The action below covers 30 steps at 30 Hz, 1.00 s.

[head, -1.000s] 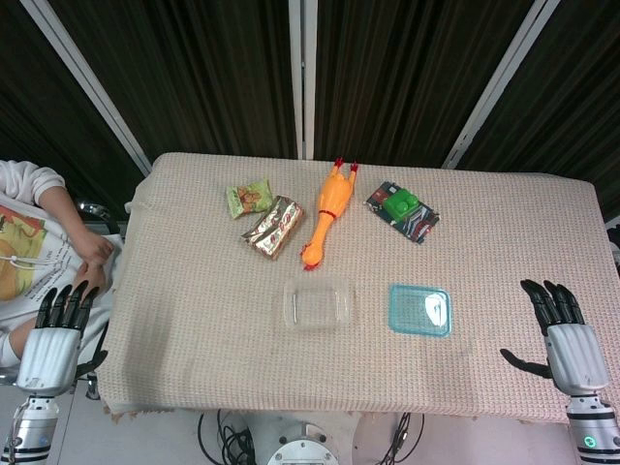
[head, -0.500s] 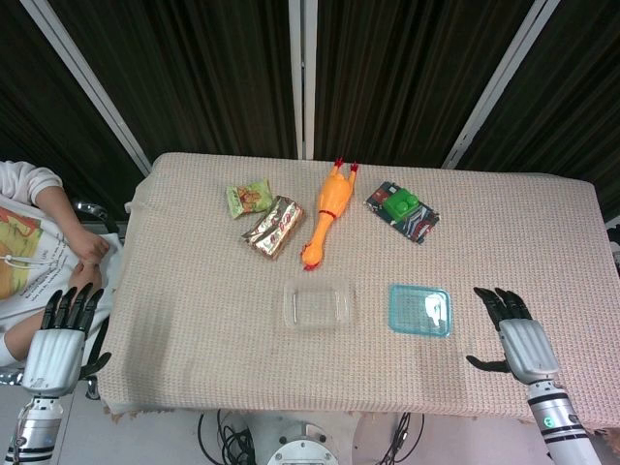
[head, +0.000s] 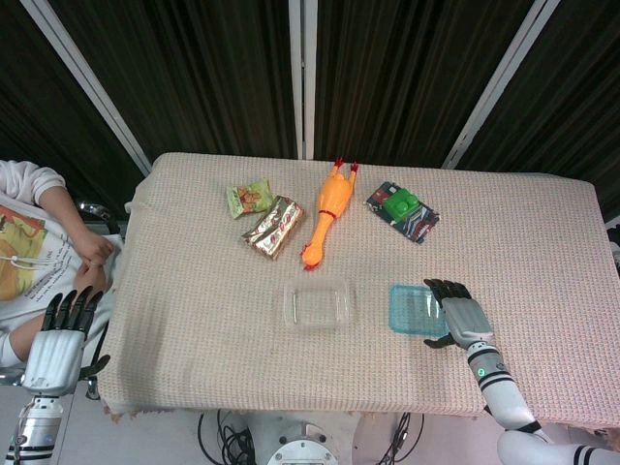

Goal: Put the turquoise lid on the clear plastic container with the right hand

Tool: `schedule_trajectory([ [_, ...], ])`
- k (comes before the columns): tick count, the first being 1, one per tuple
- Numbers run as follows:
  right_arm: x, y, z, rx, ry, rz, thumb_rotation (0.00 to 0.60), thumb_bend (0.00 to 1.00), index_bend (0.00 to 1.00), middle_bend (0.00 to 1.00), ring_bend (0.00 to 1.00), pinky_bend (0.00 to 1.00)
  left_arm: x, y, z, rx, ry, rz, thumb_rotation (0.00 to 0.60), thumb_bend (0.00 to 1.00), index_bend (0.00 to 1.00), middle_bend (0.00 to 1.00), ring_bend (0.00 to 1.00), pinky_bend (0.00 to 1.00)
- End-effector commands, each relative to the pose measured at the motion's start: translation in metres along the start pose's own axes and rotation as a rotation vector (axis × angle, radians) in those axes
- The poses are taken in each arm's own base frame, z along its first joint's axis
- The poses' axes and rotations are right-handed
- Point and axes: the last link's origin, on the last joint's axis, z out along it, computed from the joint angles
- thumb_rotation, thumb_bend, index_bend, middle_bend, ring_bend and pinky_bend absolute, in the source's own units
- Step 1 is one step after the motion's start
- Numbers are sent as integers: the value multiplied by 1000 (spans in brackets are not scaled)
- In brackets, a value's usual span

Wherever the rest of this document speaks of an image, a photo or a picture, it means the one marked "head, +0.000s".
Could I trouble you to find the person left hand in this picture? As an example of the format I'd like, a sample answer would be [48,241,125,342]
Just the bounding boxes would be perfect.
[77,231,116,268]

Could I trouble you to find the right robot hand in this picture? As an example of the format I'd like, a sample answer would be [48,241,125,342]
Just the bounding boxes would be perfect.
[423,278,495,351]

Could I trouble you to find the person left forearm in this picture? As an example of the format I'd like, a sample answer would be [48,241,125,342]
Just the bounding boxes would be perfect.
[36,183,91,248]

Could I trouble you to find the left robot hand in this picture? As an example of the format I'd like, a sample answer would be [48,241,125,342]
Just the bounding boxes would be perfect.
[21,285,111,396]

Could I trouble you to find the teal container lid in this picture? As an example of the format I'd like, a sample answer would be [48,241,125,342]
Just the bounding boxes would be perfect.
[388,284,450,336]

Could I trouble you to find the orange rubber chicken toy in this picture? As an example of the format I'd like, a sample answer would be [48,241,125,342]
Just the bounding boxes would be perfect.
[299,156,360,272]

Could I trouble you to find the beige woven tablecloth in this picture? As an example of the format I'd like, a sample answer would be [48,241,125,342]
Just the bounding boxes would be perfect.
[96,152,620,430]

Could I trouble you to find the green snack packet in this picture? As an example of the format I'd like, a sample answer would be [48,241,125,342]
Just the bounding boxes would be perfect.
[225,177,272,221]

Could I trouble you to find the green toy building block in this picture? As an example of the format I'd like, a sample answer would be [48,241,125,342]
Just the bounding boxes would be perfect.
[384,190,420,220]

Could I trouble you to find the black cable bundle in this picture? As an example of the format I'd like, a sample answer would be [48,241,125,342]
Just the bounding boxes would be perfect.
[382,411,426,465]
[197,409,253,465]

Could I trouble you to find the white frame post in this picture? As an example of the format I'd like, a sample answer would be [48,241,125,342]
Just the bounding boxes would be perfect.
[441,0,563,170]
[288,0,317,160]
[18,0,154,176]

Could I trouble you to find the person right forearm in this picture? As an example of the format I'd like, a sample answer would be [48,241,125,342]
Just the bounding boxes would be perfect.
[7,317,47,362]

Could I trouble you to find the gold red-print snack package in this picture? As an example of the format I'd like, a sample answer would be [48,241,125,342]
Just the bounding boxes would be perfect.
[241,195,306,263]

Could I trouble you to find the seated person in white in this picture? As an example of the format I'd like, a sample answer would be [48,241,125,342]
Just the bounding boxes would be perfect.
[0,159,125,369]

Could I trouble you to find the dark patterned snack packet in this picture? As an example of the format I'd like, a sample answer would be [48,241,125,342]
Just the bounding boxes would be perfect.
[364,181,441,246]

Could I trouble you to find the white silver robot base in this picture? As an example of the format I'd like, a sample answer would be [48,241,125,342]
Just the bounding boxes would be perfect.
[241,411,359,465]

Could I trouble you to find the clear plastic container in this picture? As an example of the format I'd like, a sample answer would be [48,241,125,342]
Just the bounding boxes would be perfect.
[283,276,352,332]

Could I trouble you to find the person right hand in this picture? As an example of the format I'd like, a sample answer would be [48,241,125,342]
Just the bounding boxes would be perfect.
[72,263,106,296]

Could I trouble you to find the chrome chair handle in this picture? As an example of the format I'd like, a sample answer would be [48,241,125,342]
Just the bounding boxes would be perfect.
[77,201,121,236]

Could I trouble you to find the dark brown curtain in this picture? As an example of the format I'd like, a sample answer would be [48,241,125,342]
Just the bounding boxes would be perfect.
[0,0,620,219]

